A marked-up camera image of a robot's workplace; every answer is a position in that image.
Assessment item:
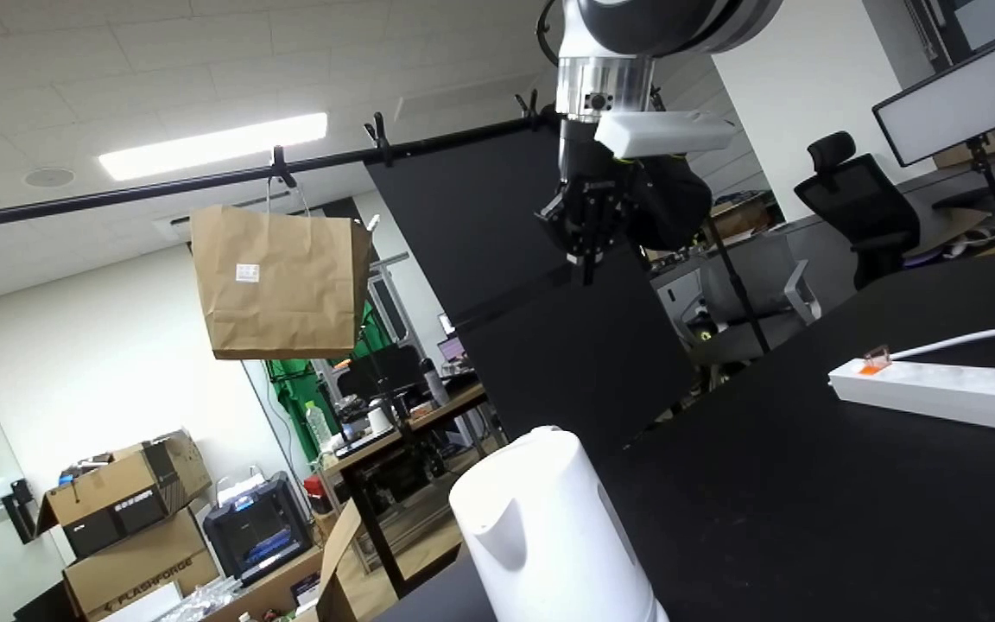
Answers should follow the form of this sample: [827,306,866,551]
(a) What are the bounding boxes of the black backdrop cloth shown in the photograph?
[370,131,696,447]

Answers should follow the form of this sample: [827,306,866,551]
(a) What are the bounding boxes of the stacked cardboard boxes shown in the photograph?
[39,427,218,617]

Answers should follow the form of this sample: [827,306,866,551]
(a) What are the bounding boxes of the black 3D printer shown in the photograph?
[205,482,310,583]

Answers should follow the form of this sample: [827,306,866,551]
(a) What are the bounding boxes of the black office chair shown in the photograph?
[794,131,920,289]

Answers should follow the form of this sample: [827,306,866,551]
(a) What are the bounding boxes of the white power strip cable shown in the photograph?
[883,323,995,368]

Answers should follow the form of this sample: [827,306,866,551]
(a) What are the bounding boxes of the computer monitor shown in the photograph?
[875,48,995,167]

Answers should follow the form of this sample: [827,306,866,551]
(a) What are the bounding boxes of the white power strip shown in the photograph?
[828,361,995,427]

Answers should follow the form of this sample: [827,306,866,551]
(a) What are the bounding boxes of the black backdrop pole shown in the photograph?
[0,106,557,226]

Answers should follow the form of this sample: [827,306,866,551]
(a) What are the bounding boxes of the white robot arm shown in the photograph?
[537,0,780,281]

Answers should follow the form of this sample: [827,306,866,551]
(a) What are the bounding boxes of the brown paper bag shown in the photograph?
[190,206,373,361]

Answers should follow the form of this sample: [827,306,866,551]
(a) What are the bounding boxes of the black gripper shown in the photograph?
[537,121,713,285]

